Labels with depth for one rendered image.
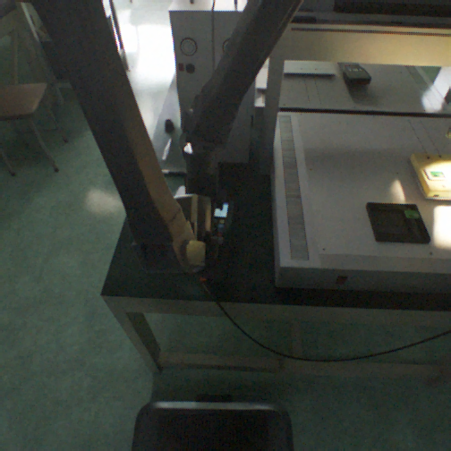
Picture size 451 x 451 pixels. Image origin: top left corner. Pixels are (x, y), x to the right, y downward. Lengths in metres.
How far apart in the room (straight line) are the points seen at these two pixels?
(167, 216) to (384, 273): 0.55
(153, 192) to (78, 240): 1.64
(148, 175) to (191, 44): 0.58
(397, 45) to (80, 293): 1.64
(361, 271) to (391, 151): 0.47
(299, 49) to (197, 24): 0.26
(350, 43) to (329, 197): 0.37
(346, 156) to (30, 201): 1.94
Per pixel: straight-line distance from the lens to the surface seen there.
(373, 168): 1.05
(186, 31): 0.94
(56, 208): 2.27
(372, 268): 0.81
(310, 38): 0.89
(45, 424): 1.66
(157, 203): 0.42
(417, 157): 1.09
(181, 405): 1.26
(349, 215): 0.89
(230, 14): 0.91
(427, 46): 0.98
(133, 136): 0.40
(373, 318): 0.93
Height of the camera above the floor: 1.48
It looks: 51 degrees down
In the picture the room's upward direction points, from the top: straight up
